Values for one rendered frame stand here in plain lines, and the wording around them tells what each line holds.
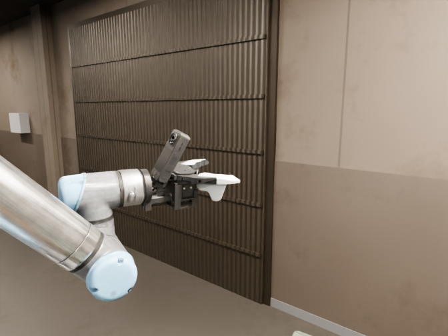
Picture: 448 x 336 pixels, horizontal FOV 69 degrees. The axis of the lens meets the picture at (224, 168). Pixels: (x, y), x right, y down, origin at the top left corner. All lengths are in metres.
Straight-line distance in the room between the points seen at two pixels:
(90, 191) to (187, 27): 2.72
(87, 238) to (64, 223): 0.04
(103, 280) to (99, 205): 0.17
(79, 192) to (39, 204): 0.14
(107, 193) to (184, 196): 0.16
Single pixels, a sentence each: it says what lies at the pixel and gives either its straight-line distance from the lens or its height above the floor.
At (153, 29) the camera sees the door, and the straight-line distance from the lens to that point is 3.60.
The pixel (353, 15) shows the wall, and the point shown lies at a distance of 2.51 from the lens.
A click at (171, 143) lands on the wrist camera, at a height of 1.65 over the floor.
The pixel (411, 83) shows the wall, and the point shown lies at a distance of 2.36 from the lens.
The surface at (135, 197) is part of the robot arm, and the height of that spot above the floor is 1.55.
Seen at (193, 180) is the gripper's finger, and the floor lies 1.57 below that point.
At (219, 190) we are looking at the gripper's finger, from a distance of 0.71.
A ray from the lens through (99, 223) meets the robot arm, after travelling 0.66.
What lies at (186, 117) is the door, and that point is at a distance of 3.20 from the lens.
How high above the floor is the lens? 1.72
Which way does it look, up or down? 10 degrees down
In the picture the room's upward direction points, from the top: straight up
